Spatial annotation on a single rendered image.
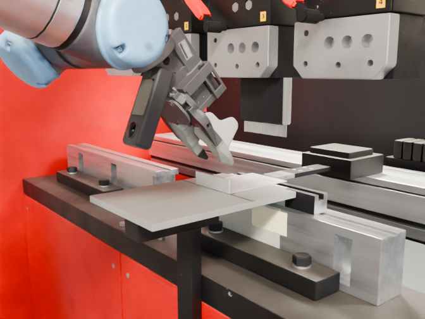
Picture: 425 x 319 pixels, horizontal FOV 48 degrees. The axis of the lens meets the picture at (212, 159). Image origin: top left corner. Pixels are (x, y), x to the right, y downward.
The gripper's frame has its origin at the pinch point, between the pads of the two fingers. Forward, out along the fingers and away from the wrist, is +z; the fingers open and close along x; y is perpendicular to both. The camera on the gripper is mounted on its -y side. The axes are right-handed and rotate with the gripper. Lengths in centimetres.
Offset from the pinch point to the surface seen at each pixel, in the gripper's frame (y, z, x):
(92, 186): -7, 13, 51
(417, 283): 89, 212, 69
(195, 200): -8.0, -0.5, -4.1
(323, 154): 20.6, 20.4, 1.1
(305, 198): 3.6, 10.3, -11.2
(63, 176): -8, 13, 69
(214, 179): -2.1, 2.4, -0.5
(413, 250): 125, 242, 97
